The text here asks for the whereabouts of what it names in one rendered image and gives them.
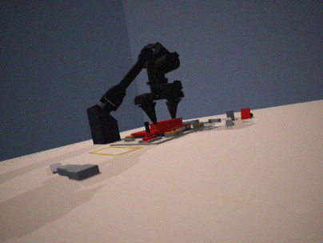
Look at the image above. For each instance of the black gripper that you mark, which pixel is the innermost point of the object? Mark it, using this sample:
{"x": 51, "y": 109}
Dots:
{"x": 147, "y": 99}

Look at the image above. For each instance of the red block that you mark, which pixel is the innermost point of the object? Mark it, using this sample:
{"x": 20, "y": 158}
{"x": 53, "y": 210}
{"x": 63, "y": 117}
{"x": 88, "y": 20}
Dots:
{"x": 245, "y": 113}

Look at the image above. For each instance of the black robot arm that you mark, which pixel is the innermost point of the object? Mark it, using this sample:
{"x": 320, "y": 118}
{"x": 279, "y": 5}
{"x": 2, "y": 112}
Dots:
{"x": 158, "y": 62}

